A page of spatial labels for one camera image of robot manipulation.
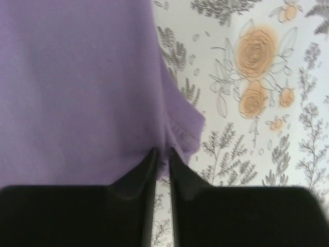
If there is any floral table mat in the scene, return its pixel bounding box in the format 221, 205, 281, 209
151, 1, 328, 246

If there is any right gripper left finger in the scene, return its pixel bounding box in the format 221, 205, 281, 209
1, 148, 159, 246

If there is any purple t-shirt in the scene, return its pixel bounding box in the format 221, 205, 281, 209
1, 1, 205, 187

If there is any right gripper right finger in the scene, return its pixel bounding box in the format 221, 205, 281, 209
170, 150, 328, 247

